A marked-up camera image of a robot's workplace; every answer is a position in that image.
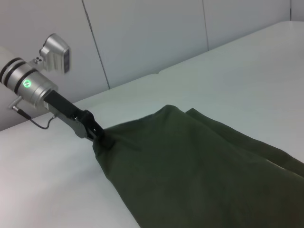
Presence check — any dark green shirt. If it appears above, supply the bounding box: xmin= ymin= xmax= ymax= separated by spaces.
xmin=91 ymin=104 xmax=304 ymax=228

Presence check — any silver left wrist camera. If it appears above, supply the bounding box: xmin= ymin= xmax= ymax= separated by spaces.
xmin=29 ymin=33 xmax=72 ymax=74

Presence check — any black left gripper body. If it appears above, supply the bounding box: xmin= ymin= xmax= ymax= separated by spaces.
xmin=44 ymin=90 xmax=96 ymax=139

